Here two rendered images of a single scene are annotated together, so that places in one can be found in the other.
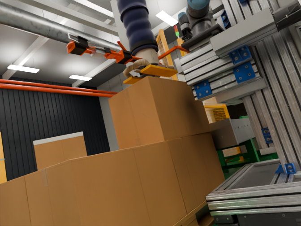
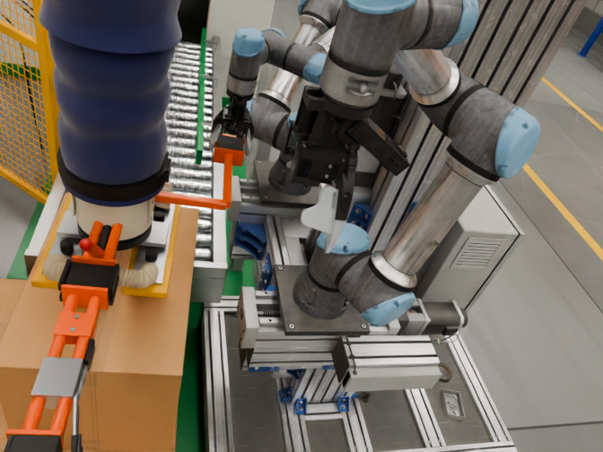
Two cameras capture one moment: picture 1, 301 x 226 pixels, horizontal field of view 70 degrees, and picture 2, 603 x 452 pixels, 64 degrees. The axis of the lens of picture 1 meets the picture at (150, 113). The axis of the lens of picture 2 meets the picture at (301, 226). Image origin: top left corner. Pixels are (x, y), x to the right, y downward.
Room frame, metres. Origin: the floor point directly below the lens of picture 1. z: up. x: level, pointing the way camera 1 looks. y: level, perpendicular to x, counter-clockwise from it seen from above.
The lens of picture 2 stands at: (0.77, 0.38, 1.96)
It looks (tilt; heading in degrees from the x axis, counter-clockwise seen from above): 39 degrees down; 303
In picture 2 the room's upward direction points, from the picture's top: 18 degrees clockwise
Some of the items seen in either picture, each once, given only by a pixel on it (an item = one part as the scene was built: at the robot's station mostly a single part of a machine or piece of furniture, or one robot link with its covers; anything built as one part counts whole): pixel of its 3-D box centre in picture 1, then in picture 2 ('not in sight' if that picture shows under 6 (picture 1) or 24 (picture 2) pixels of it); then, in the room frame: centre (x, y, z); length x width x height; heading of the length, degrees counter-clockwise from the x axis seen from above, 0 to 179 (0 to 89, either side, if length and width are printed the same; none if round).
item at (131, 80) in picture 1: (142, 80); (74, 230); (1.64, -0.01, 1.07); 0.34 x 0.10 x 0.05; 140
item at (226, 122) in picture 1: (191, 132); (131, 265); (1.87, -0.30, 0.58); 0.70 x 0.03 x 0.06; 53
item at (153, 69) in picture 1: (160, 69); (154, 239); (1.52, -0.15, 1.07); 0.34 x 0.10 x 0.05; 140
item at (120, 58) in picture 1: (123, 57); (90, 282); (1.39, 0.08, 1.18); 0.10 x 0.08 x 0.06; 50
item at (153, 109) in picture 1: (161, 115); (116, 317); (1.58, -0.08, 0.74); 0.60 x 0.40 x 0.40; 140
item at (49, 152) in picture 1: (62, 152); not in sight; (2.94, 1.31, 0.82); 0.60 x 0.40 x 0.40; 112
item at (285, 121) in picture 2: not in sight; (300, 138); (1.57, -0.69, 1.20); 0.13 x 0.12 x 0.14; 19
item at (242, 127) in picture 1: (263, 124); (215, 129); (2.60, -1.27, 0.50); 2.31 x 0.05 x 0.19; 143
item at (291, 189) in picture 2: not in sight; (293, 169); (1.57, -0.70, 1.09); 0.15 x 0.15 x 0.10
